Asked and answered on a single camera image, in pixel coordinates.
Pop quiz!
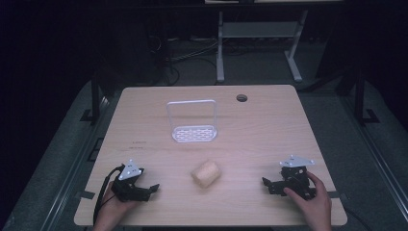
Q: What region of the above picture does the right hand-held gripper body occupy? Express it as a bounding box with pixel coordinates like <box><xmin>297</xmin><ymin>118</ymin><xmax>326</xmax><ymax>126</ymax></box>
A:
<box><xmin>268</xmin><ymin>154</ymin><xmax>318</xmax><ymax>201</ymax></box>

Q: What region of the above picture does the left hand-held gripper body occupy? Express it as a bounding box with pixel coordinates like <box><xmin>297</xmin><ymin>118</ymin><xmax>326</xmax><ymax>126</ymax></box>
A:
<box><xmin>111</xmin><ymin>159</ymin><xmax>152</xmax><ymax>203</ymax></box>

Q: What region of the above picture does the beige bread roll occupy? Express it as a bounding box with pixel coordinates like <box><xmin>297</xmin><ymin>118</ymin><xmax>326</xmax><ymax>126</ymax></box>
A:
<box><xmin>191</xmin><ymin>160</ymin><xmax>222</xmax><ymax>189</ymax></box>

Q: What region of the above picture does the clear plastic basket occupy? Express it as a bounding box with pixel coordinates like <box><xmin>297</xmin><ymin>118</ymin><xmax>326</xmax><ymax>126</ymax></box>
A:
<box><xmin>166</xmin><ymin>99</ymin><xmax>218</xmax><ymax>143</ymax></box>

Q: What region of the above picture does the person's left hand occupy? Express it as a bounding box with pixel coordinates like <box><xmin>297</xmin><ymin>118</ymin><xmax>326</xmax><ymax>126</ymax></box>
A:
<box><xmin>97</xmin><ymin>181</ymin><xmax>141</xmax><ymax>227</ymax></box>

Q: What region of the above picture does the person's right hand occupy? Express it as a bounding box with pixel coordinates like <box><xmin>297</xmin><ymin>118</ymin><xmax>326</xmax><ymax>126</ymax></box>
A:
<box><xmin>283</xmin><ymin>170</ymin><xmax>333</xmax><ymax>227</ymax></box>

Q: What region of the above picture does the black metal stand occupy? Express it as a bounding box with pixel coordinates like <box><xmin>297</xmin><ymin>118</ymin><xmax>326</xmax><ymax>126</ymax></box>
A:
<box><xmin>335</xmin><ymin>64</ymin><xmax>381</xmax><ymax>126</ymax></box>
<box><xmin>79</xmin><ymin>71</ymin><xmax>111</xmax><ymax>125</ymax></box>

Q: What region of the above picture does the white metal stand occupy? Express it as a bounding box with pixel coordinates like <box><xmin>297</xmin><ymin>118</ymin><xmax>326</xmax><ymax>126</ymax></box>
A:
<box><xmin>216</xmin><ymin>9</ymin><xmax>310</xmax><ymax>84</ymax></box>

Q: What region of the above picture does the black cable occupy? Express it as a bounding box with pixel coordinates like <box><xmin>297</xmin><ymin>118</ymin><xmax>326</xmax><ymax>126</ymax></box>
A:
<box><xmin>92</xmin><ymin>165</ymin><xmax>125</xmax><ymax>227</ymax></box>

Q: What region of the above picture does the bundle of floor cables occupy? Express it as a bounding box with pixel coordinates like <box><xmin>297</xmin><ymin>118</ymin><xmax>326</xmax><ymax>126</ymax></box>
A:
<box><xmin>147</xmin><ymin>34</ymin><xmax>222</xmax><ymax>87</ymax></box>

